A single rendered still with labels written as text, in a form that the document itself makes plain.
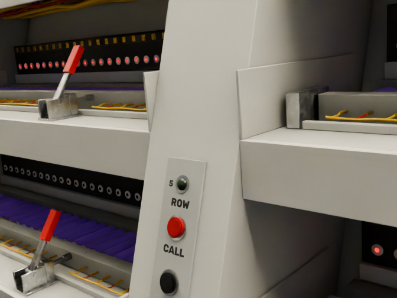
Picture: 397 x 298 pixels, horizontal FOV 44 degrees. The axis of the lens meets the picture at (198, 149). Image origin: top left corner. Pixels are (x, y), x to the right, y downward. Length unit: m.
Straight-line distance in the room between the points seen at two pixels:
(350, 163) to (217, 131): 0.11
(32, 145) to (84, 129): 0.11
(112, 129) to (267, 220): 0.16
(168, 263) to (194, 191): 0.06
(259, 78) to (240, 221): 0.11
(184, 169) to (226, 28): 0.11
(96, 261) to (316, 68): 0.32
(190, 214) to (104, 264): 0.21
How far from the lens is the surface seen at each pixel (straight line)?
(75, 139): 0.51
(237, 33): 0.38
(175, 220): 0.38
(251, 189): 0.36
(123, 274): 0.54
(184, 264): 0.38
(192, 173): 0.38
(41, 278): 0.59
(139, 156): 0.44
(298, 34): 0.42
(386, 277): 0.49
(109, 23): 0.84
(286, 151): 0.33
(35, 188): 0.89
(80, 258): 0.60
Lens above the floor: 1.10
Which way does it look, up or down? 2 degrees up
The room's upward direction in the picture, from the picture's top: 8 degrees clockwise
